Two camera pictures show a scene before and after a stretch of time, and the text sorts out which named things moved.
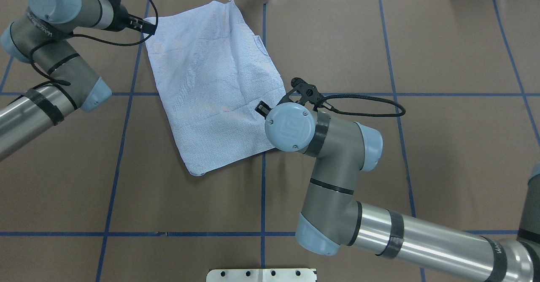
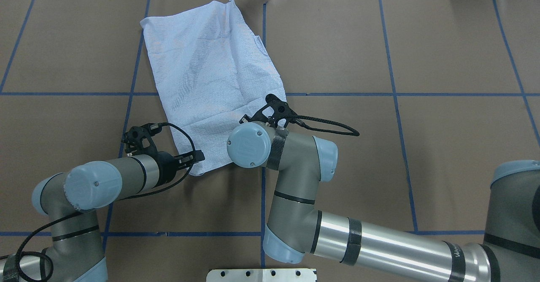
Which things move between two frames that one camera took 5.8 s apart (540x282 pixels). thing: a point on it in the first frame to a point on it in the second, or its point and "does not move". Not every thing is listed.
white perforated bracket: [262, 275] does not move
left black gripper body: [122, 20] to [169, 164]
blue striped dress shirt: [212, 70] does not move
